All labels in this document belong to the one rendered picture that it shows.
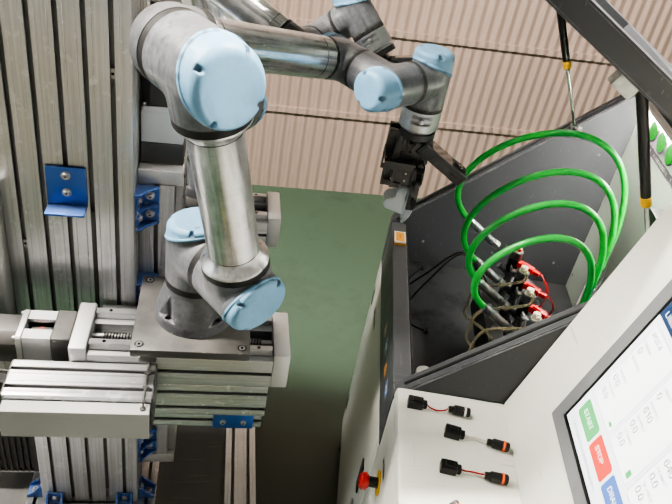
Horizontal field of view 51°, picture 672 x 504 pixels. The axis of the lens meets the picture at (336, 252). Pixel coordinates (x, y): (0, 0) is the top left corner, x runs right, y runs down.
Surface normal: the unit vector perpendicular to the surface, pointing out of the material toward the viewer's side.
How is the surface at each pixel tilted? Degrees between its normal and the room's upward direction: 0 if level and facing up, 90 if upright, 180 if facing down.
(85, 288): 90
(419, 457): 0
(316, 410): 0
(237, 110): 80
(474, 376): 90
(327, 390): 0
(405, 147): 90
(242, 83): 83
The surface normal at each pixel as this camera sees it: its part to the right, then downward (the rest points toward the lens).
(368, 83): -0.75, 0.29
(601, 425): -0.92, -0.35
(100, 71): 0.10, 0.59
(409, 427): 0.15, -0.80
